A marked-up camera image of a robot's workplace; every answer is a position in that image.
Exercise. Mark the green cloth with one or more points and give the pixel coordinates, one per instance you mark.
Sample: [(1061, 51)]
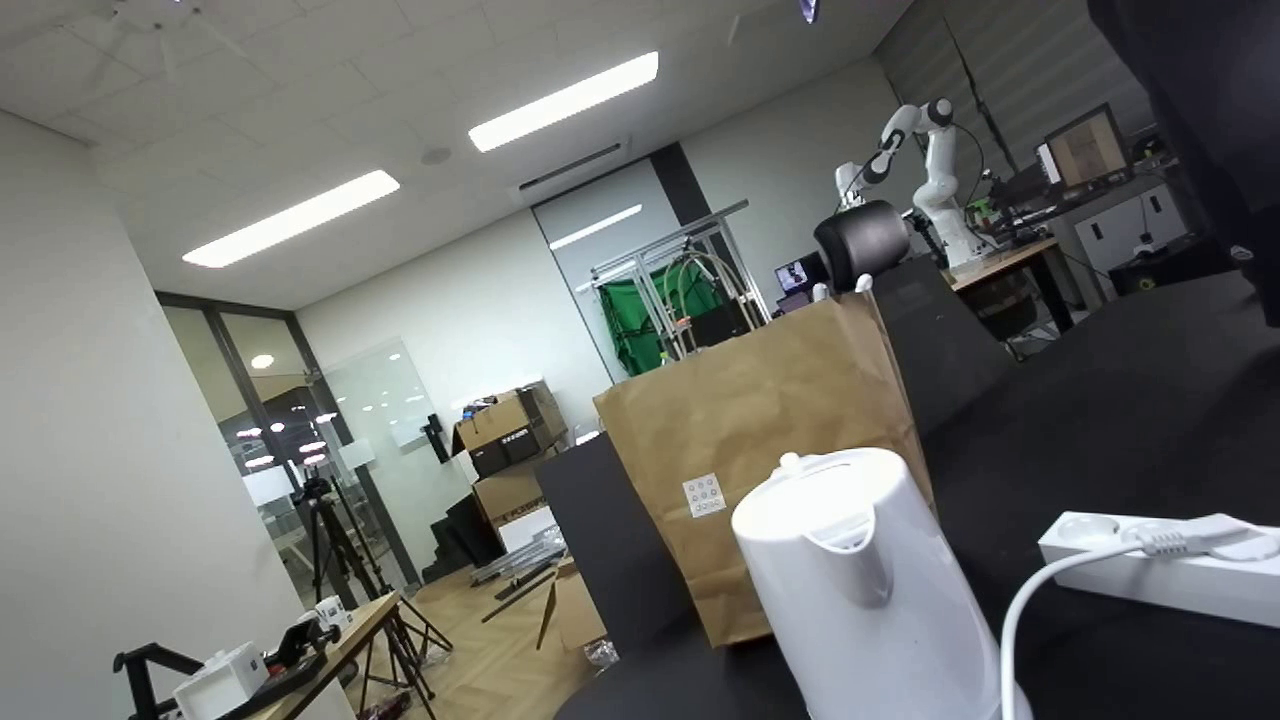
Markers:
[(626, 327)]

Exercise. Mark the cardboard box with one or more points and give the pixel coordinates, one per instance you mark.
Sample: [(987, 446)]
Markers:
[(502, 423), (514, 488)]

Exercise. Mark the brown paper bag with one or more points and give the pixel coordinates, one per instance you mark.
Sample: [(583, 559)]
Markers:
[(747, 413)]

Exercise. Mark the silver garment rack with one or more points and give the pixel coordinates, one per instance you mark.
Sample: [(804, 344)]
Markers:
[(731, 273)]

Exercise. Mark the black garment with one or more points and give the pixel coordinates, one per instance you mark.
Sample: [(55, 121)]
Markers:
[(1202, 80)]

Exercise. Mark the computer monitor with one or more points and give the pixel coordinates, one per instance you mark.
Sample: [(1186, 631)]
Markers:
[(1084, 144)]

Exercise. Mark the white electric kettle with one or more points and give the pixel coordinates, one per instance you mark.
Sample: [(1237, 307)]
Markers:
[(865, 601)]

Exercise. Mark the small white box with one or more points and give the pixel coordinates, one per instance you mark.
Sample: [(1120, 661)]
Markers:
[(220, 672)]

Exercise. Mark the wooden desk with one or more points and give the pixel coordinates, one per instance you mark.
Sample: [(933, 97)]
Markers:
[(1000, 260)]

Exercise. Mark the black tripod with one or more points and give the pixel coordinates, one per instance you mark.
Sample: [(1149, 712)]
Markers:
[(321, 520)]

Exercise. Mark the wooden table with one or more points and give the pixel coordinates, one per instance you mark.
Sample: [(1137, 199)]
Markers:
[(340, 640)]

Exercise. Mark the white power strip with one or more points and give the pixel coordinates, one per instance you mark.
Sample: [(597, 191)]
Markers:
[(1202, 580)]

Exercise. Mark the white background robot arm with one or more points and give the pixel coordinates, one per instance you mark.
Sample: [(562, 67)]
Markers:
[(940, 172)]

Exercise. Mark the black office chair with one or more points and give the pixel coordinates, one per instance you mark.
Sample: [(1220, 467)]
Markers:
[(862, 241)]

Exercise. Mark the long ceiling light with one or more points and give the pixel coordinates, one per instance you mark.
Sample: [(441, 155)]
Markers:
[(295, 219), (565, 103)]

